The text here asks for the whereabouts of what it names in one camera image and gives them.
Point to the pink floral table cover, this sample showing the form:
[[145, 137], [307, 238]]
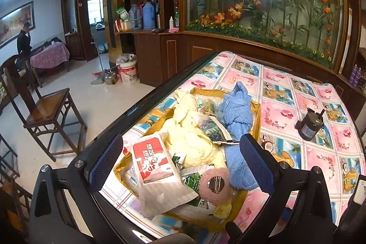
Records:
[[50, 55]]

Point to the pink cloth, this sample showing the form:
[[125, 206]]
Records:
[[173, 30]]

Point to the pink fluffy hair clip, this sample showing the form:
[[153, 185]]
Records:
[[206, 192]]

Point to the metal kettle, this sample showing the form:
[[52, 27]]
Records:
[[110, 78]]

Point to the red white wet wipe packet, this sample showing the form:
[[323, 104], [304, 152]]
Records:
[[154, 164]]

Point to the blue towel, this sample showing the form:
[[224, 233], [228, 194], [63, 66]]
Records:
[[237, 112]]

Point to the barred window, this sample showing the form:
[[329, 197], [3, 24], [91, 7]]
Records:
[[95, 8]]

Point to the small white bottle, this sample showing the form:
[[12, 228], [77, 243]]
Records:
[[171, 23]]

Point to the pink printed tablecloth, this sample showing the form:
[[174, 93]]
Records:
[[286, 118]]

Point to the purple spray can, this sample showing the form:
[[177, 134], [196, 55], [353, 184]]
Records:
[[354, 75], [359, 77]]

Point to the palm print packet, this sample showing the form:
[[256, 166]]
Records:
[[213, 129]]

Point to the white rolled sheet yellow bands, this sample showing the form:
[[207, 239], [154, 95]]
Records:
[[348, 26]]

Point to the framed wall painting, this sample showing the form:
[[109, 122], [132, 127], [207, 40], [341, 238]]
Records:
[[14, 24]]

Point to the green white bag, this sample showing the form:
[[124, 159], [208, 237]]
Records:
[[123, 14]]

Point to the dark wooden chair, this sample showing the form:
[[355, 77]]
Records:
[[48, 106], [11, 198]]

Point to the black electric motor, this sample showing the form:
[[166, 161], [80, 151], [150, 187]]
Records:
[[308, 129]]

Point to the blue striped white tissue pack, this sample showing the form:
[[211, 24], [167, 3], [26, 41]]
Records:
[[131, 175]]

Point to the grey blue thermos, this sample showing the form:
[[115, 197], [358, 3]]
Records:
[[135, 16]]

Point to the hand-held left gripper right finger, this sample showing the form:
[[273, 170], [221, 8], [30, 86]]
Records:
[[254, 158]]

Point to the dark wooden cabinet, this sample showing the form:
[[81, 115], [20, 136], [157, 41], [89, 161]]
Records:
[[151, 58]]

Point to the pale yellow towel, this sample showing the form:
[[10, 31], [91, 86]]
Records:
[[185, 141]]

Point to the white plastic bucket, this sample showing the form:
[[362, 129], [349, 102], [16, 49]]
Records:
[[127, 71]]

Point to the green printed packet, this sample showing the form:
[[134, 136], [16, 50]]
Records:
[[190, 179]]

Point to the floral glass screen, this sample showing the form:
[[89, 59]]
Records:
[[257, 4]]

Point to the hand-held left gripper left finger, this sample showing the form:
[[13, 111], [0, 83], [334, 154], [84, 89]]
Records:
[[105, 161]]

